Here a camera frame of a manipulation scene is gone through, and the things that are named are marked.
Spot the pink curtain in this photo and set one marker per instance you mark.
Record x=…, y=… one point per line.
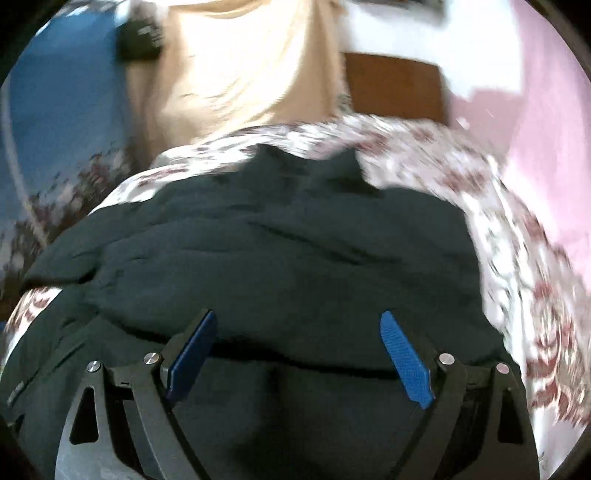
x=540, y=138

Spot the beige knitted blanket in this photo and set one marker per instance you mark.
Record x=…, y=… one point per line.
x=240, y=60

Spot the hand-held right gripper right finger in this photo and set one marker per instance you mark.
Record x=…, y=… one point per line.
x=408, y=357

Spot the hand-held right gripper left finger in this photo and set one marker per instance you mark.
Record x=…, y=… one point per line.
x=191, y=357

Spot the dark padded jacket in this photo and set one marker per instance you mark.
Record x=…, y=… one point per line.
x=286, y=258

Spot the brown wooden headboard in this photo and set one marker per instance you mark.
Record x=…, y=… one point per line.
x=392, y=87

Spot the blue floral wall poster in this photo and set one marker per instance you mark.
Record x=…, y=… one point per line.
x=64, y=101

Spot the floral patterned bedspread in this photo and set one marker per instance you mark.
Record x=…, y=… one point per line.
x=508, y=221

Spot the black object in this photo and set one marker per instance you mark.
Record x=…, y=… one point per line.
x=141, y=39

